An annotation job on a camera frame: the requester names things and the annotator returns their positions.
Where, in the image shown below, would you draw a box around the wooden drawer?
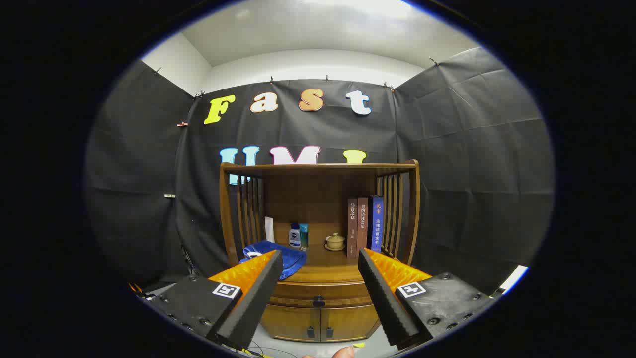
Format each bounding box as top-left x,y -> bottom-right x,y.
267,279 -> 374,309

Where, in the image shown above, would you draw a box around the wooden cabinet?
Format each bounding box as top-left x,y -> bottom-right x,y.
219,159 -> 421,344

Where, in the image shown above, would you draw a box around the wooden countertop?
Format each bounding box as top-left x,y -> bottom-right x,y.
238,243 -> 404,285

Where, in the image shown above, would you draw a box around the blue book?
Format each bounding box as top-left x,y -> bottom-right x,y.
368,195 -> 384,253

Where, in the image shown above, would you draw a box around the reddish brown book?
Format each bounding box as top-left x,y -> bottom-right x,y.
357,197 -> 369,254

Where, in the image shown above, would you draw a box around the floor cables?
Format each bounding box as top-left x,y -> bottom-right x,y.
243,346 -> 299,358

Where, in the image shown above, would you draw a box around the black electronics box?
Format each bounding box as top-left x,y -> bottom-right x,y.
128,281 -> 157,301

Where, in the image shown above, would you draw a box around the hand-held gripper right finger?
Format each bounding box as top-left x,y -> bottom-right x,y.
358,248 -> 497,351

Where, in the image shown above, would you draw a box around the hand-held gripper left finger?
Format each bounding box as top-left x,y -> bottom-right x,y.
142,250 -> 284,351

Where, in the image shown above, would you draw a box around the blue towel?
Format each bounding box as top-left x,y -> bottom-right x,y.
239,241 -> 307,280

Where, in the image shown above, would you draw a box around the wooden cabinet door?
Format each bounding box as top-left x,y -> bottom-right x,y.
260,304 -> 321,343
320,304 -> 381,343

